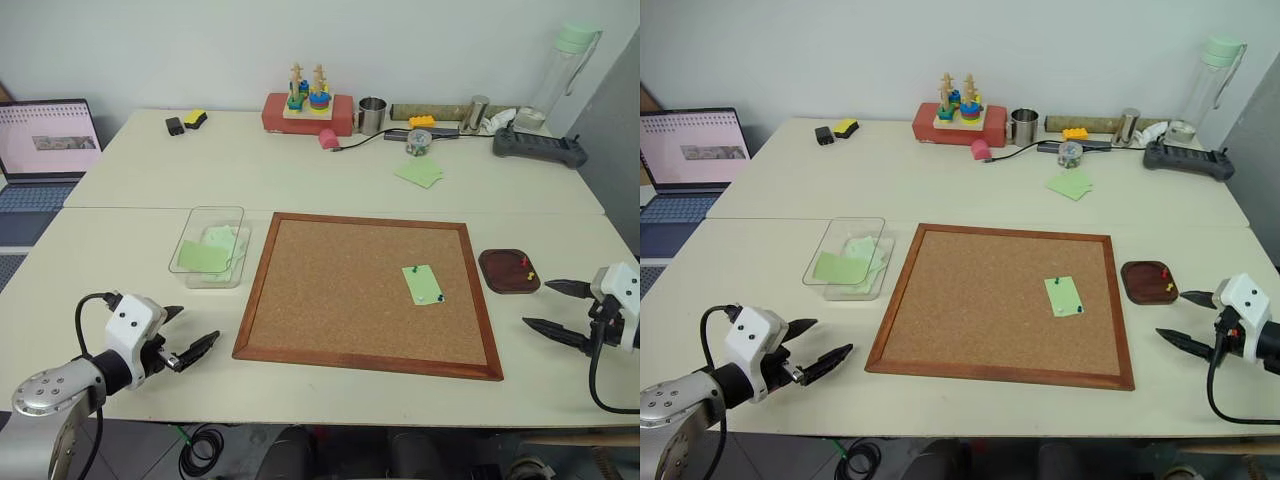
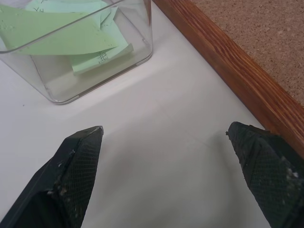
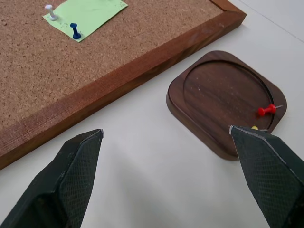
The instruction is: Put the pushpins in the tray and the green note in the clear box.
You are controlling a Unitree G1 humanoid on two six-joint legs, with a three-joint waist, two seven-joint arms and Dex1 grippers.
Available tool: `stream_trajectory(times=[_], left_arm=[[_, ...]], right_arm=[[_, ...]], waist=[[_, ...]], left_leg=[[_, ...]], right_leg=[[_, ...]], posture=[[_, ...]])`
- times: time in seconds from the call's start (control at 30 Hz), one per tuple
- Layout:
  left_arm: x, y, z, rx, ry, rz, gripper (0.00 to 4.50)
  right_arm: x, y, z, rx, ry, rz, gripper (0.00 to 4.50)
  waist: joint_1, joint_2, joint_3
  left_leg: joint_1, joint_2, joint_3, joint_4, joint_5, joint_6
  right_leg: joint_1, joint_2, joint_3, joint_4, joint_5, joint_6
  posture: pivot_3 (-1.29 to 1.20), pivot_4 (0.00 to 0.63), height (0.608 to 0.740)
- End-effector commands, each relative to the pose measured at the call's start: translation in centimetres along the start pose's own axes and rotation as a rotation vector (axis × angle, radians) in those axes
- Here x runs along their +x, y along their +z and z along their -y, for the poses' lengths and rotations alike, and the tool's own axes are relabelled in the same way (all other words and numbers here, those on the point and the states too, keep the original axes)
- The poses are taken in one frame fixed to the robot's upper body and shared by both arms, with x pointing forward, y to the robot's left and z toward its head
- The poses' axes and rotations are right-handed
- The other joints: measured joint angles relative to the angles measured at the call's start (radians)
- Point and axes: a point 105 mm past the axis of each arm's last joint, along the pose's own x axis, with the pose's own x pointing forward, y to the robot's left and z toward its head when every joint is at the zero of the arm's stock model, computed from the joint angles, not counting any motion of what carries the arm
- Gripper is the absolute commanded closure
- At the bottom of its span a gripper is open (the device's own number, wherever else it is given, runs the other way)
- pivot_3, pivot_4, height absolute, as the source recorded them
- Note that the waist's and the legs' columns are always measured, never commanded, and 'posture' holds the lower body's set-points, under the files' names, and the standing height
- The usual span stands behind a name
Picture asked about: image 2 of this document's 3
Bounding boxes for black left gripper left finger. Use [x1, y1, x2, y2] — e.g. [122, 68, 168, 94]
[0, 125, 105, 228]

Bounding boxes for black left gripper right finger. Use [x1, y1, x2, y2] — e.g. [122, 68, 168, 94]
[225, 121, 304, 228]

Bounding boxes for green paper slips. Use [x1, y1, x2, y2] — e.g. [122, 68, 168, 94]
[0, 5, 119, 56]

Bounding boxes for clear plastic box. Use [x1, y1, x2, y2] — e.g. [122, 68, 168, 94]
[0, 0, 153, 104]

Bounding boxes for green note with handwriting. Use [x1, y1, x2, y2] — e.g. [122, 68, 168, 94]
[71, 43, 134, 76]

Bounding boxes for pale green paper note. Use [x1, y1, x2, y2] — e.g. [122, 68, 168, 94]
[25, 0, 119, 29]

